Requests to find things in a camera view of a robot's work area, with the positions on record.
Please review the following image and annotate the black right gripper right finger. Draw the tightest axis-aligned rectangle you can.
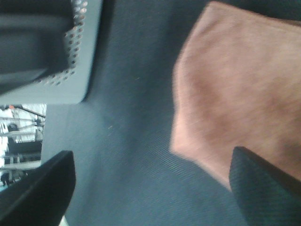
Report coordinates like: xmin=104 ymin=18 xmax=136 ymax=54
xmin=229 ymin=146 xmax=301 ymax=226

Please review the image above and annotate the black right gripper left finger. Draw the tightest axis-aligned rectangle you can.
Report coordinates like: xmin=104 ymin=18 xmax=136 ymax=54
xmin=0 ymin=151 xmax=76 ymax=226

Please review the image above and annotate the brown microfibre towel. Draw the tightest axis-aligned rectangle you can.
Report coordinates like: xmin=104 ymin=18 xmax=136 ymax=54
xmin=171 ymin=1 xmax=301 ymax=187

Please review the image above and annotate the black table mat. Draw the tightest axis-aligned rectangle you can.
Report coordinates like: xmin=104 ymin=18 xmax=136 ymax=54
xmin=43 ymin=0 xmax=301 ymax=226

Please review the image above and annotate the grey perforated laundry basket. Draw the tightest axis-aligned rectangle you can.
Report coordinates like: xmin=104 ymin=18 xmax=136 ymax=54
xmin=0 ymin=0 xmax=103 ymax=104

